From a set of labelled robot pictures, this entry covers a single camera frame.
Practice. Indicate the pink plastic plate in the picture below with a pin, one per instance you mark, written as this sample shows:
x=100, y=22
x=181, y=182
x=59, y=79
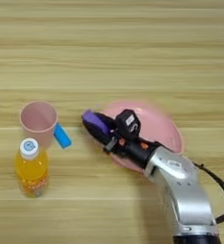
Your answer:
x=159, y=127

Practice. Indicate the blue block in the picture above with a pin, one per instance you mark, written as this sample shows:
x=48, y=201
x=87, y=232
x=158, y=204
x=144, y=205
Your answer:
x=62, y=136

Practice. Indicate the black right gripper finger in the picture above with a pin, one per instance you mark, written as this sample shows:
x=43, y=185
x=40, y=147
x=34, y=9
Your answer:
x=108, y=120
x=96, y=135

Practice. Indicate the orange juice bottle white cap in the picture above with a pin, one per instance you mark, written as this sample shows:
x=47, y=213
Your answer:
x=31, y=171

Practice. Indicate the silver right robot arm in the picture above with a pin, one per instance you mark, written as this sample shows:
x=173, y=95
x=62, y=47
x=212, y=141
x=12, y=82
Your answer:
x=183, y=193

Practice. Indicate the purple block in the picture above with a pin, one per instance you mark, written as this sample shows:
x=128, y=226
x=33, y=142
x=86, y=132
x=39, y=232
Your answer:
x=96, y=122

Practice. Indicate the pink plastic cup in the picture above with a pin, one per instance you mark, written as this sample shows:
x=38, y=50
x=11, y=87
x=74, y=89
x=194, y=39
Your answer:
x=38, y=122

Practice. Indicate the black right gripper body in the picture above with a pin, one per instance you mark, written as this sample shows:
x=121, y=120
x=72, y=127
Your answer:
x=137, y=151

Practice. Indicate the small black box white label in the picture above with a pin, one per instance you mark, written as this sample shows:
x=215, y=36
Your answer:
x=128, y=124

